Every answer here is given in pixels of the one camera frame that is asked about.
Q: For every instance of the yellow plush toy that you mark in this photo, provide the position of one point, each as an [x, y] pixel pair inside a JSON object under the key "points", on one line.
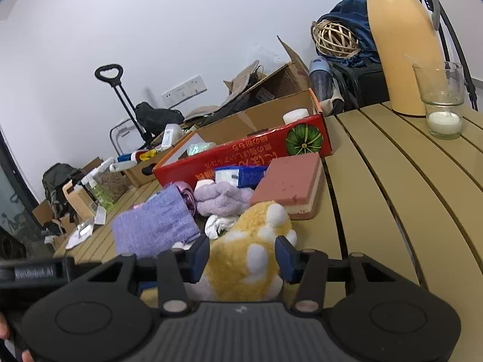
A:
{"points": [[234, 260]]}

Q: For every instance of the low cardboard box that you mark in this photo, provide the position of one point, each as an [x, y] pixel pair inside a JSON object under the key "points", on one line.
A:
{"points": [[45, 215]]}

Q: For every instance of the pink fabric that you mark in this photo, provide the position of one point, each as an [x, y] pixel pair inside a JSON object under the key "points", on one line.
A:
{"points": [[186, 196]]}

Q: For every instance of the white wall socket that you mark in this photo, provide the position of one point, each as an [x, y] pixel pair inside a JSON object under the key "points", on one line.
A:
{"points": [[185, 90]]}

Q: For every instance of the wicker ball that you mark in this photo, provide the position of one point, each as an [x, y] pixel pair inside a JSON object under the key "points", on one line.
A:
{"points": [[334, 39]]}

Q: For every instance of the white flat packet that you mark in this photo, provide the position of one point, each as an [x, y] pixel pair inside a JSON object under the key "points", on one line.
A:
{"points": [[80, 236]]}

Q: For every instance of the iridescent green packet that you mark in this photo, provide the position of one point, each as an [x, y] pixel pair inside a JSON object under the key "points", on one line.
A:
{"points": [[202, 149]]}

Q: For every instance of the green liquid spray bottle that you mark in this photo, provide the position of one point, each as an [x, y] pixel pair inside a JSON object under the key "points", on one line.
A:
{"points": [[102, 196]]}

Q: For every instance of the person's left hand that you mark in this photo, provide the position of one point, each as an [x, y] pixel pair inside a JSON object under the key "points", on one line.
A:
{"points": [[3, 328]]}

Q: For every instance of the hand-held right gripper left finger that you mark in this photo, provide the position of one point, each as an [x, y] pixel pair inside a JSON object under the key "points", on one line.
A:
{"points": [[198, 258]]}

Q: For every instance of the tan carton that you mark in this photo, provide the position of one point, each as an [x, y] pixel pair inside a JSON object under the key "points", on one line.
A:
{"points": [[79, 201]]}

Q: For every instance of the black flat case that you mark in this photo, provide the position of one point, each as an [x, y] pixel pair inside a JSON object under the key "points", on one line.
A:
{"points": [[237, 103]]}

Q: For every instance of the black pouch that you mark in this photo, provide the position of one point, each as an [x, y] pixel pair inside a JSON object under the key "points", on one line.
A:
{"points": [[158, 117]]}

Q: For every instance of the dark backpack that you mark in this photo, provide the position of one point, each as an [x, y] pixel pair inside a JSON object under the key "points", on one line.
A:
{"points": [[58, 184]]}

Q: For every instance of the cream thermos jug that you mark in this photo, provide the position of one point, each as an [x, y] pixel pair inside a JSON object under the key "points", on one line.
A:
{"points": [[400, 45]]}

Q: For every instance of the purple knitted cloth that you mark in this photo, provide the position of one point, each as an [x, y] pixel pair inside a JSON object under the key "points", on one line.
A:
{"points": [[154, 218]]}

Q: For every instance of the yellow packet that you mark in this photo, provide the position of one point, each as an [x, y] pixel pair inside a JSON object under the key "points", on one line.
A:
{"points": [[149, 154]]}

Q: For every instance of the lilac fluffy toy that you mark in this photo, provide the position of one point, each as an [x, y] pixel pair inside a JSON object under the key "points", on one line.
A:
{"points": [[222, 198]]}

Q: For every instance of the glass cup with candle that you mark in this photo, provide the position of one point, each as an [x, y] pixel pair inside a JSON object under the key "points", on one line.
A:
{"points": [[443, 120]]}

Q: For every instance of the red cardboard box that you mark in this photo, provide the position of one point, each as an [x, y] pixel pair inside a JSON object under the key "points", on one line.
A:
{"points": [[256, 147]]}

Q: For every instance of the pink sponge block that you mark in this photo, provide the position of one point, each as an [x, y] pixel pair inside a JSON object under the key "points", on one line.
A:
{"points": [[286, 181]]}

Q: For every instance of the dark glass door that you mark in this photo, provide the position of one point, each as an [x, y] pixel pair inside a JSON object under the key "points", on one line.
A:
{"points": [[15, 211]]}

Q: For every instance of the blue tissue packet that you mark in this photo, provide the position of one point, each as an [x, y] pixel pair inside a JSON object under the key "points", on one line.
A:
{"points": [[241, 175]]}

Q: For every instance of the jar with brown contents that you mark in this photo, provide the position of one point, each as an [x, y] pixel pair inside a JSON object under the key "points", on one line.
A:
{"points": [[113, 186]]}

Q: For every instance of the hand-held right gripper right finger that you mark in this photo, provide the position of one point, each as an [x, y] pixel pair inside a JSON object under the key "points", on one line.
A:
{"points": [[285, 262]]}

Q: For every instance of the grey metal frame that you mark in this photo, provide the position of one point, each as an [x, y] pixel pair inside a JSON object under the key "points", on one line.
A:
{"points": [[115, 135]]}

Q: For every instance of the black bag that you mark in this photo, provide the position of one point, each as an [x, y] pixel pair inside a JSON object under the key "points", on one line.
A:
{"points": [[369, 86]]}

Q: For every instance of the white carton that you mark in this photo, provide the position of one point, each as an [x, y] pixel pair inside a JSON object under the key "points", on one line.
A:
{"points": [[174, 135]]}

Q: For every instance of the open brown cardboard box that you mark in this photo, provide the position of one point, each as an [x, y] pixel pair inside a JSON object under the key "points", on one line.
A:
{"points": [[283, 79]]}

